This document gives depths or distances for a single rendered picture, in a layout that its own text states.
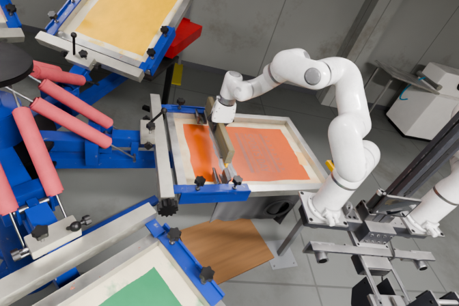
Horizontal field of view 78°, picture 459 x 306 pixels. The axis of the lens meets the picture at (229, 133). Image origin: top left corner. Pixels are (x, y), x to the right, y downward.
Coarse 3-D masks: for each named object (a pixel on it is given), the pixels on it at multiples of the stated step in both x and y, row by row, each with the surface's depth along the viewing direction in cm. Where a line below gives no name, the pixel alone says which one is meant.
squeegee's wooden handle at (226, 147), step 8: (208, 104) 142; (208, 112) 142; (216, 128) 130; (224, 128) 126; (216, 136) 130; (224, 136) 122; (224, 144) 120; (224, 152) 119; (232, 152) 116; (224, 160) 119
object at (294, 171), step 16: (192, 160) 132; (208, 160) 135; (240, 160) 142; (288, 160) 152; (208, 176) 127; (240, 176) 133; (256, 176) 136; (272, 176) 139; (288, 176) 142; (304, 176) 145
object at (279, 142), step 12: (192, 132) 149; (204, 132) 151; (228, 132) 157; (240, 132) 160; (252, 132) 164; (264, 132) 167; (276, 132) 171; (192, 144) 141; (204, 144) 144; (276, 144) 161; (288, 144) 164
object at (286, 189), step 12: (168, 120) 145; (240, 120) 168; (252, 120) 170; (264, 120) 173; (276, 120) 175; (288, 120) 178; (168, 132) 140; (300, 144) 163; (180, 156) 127; (312, 156) 155; (180, 168) 121; (312, 168) 152; (180, 180) 116; (324, 180) 143; (252, 192) 123; (264, 192) 125; (276, 192) 128; (288, 192) 130; (312, 192) 136
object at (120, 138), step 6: (114, 132) 120; (120, 132) 121; (126, 132) 122; (132, 132) 123; (138, 132) 124; (114, 138) 118; (120, 138) 118; (126, 138) 119; (132, 138) 120; (138, 138) 121; (114, 144) 119; (120, 144) 120; (126, 144) 121
